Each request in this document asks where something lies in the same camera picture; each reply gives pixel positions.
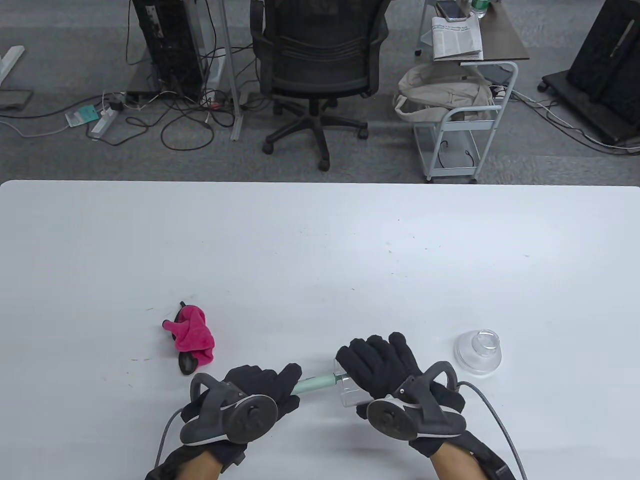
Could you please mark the person's left hand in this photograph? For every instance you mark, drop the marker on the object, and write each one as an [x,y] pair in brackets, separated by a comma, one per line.
[265,382]

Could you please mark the person's right hand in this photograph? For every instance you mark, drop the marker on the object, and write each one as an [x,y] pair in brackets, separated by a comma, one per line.
[380,360]

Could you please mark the clear shaker cup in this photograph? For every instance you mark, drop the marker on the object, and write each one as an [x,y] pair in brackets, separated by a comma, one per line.
[352,395]

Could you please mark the white sponge cup brush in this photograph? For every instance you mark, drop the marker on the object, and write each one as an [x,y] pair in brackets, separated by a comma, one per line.
[312,385]

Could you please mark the pink cloth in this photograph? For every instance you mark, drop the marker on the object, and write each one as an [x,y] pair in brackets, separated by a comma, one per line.
[192,335]

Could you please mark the clear domed cup lid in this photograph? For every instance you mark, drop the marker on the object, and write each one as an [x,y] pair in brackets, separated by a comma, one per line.
[477,355]

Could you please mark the person's left forearm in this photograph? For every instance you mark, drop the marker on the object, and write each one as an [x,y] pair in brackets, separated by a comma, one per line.
[202,465]

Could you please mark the person's right forearm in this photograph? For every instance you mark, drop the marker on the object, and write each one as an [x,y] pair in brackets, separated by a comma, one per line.
[457,465]

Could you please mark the grey tracking controller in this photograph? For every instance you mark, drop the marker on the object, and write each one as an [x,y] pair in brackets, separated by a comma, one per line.
[390,420]
[250,420]

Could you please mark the black spoon-shaped tool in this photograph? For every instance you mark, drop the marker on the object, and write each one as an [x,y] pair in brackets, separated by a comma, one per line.
[189,366]

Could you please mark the black wrist sensor box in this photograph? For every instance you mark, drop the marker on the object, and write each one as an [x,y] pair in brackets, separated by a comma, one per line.
[495,465]
[162,470]

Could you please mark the white metal cart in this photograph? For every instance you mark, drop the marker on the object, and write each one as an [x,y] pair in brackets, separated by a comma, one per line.
[450,174]

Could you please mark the beige bag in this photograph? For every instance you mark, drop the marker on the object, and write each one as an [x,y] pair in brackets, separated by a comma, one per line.
[440,95]

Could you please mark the white power strip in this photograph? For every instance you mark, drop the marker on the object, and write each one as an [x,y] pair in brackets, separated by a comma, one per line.
[102,122]

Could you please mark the black office chair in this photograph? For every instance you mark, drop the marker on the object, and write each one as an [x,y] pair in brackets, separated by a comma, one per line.
[317,55]

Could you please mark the black plug adapter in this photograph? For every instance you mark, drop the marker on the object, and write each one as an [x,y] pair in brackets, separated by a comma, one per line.
[116,105]

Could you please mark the white desk leg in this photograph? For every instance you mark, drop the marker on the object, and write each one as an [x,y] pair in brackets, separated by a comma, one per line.
[231,65]

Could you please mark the teal label power adapter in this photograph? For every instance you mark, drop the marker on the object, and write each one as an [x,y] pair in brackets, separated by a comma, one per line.
[82,116]

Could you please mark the folded newspaper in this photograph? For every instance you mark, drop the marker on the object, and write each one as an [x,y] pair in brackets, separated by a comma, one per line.
[457,37]

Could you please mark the brown side table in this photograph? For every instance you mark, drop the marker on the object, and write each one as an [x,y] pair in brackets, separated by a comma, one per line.
[502,35]

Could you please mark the black computer tower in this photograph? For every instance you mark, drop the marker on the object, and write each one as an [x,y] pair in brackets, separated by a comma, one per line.
[167,45]

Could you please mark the smartphone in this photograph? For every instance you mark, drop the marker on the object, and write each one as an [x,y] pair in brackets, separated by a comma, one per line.
[450,10]

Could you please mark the clear bottle green label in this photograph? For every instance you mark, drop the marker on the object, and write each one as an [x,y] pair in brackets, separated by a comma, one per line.
[478,7]

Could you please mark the black wheeled stand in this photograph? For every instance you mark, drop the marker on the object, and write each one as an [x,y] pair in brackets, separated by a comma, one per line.
[600,60]

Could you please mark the dark grey flat pad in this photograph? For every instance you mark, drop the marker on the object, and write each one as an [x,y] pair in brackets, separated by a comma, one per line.
[12,100]

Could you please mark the white desk foot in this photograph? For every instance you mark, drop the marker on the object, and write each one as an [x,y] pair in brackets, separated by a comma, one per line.
[10,62]

